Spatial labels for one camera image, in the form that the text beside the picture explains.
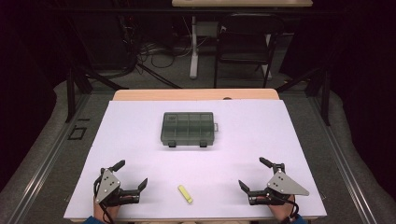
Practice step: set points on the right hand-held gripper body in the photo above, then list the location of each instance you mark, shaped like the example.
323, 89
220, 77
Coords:
281, 185

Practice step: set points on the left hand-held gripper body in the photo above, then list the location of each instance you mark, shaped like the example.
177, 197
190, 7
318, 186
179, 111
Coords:
107, 186

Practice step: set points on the small yellow bar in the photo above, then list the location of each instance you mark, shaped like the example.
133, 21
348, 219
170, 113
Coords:
185, 194

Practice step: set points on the grey transparent compartment box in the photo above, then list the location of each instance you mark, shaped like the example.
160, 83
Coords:
187, 129

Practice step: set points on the person's right hand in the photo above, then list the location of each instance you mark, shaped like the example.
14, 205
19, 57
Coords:
278, 211

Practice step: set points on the person's left hand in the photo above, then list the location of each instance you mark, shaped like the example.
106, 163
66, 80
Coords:
114, 213

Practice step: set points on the white board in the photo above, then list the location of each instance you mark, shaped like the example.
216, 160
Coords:
202, 168

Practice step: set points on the black metal stand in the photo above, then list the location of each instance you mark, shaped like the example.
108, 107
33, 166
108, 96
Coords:
325, 96
71, 93

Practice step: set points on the black tripod leg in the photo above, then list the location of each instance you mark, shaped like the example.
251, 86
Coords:
158, 76

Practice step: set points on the wooden table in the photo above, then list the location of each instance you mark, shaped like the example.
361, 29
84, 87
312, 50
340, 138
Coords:
186, 94

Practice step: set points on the black folding chair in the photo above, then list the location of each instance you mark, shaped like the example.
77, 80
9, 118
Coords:
249, 37

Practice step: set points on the white desk leg with foot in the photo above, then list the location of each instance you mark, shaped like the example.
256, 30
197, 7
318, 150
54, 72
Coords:
194, 53

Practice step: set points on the dark equipment rack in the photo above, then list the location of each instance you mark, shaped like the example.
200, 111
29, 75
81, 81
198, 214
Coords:
129, 31

